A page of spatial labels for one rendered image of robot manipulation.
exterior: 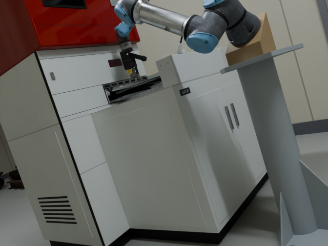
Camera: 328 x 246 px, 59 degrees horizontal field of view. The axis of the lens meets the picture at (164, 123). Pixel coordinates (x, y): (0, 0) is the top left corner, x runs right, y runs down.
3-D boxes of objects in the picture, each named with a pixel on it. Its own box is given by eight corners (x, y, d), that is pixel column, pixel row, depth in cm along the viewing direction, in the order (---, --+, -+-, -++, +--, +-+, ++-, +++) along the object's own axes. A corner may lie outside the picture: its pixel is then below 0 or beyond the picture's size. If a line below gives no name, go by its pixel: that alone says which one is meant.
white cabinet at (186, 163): (133, 240, 180) (90, 114, 173) (206, 177, 254) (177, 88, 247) (226, 249, 139) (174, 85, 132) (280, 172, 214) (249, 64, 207)
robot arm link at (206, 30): (227, 12, 111) (123, -18, 135) (207, 45, 110) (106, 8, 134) (231, 31, 122) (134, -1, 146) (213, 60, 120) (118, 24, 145)
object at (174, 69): (163, 88, 144) (154, 61, 143) (213, 74, 187) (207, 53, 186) (178, 83, 138) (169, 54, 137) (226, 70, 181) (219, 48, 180)
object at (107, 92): (108, 104, 186) (103, 89, 185) (151, 92, 220) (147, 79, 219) (110, 103, 184) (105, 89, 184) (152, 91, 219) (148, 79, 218)
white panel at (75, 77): (59, 123, 159) (33, 52, 155) (151, 95, 222) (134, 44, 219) (62, 122, 157) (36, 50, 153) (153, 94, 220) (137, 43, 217)
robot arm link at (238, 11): (250, 3, 119) (230, -22, 112) (233, 30, 117) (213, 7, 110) (229, 7, 129) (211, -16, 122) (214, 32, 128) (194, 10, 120)
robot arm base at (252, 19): (261, 12, 127) (249, -4, 122) (259, 36, 119) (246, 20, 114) (232, 28, 137) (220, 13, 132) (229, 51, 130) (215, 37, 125)
